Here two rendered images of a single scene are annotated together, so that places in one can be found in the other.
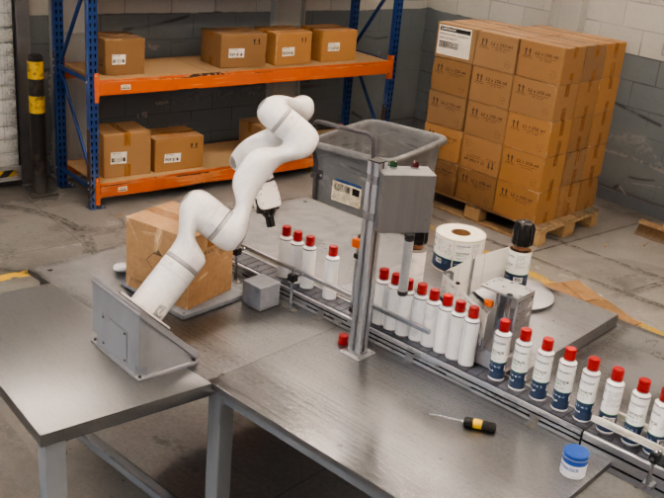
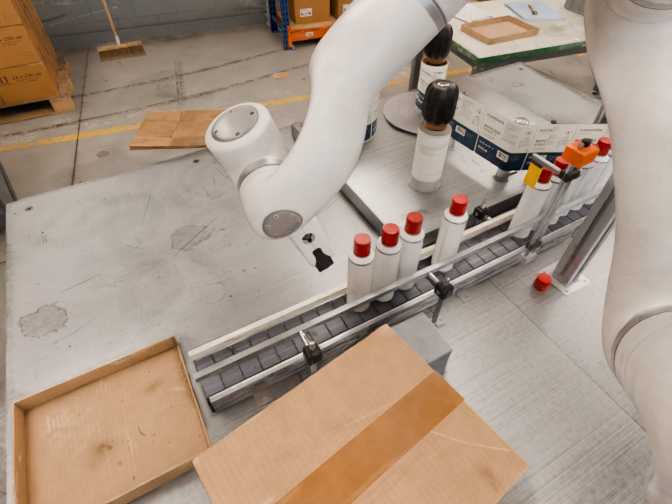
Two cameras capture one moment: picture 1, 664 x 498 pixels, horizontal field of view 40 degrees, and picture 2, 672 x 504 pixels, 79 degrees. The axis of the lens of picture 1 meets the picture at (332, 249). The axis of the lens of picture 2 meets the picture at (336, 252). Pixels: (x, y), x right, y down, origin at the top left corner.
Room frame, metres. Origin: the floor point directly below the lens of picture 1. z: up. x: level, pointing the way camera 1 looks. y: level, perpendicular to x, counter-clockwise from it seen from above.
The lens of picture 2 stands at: (2.99, 0.69, 1.62)
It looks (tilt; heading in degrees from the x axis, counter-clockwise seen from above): 47 degrees down; 290
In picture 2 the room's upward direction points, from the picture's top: straight up
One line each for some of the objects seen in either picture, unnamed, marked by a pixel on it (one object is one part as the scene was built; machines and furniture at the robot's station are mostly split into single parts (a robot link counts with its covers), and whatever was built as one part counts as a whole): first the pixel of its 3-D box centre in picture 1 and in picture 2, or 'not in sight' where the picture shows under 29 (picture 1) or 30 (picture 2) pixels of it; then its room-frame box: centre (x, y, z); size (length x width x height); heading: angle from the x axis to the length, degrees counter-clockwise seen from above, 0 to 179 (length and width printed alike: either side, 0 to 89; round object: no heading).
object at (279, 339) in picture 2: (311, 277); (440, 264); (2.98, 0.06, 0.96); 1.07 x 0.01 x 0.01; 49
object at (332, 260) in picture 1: (331, 272); (450, 234); (2.97, -0.01, 0.98); 0.05 x 0.05 x 0.20
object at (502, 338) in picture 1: (500, 349); not in sight; (2.50, -0.55, 0.98); 0.05 x 0.05 x 0.20
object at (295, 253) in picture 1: (295, 257); (386, 263); (3.08, 0.13, 0.98); 0.05 x 0.05 x 0.20
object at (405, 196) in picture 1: (402, 199); not in sight; (2.68, -0.20, 1.38); 0.17 x 0.10 x 0.19; 104
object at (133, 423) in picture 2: not in sight; (111, 429); (3.47, 0.58, 0.85); 0.30 x 0.26 x 0.04; 49
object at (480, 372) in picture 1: (375, 326); (511, 238); (2.82, -0.18, 0.86); 1.65 x 0.08 x 0.04; 49
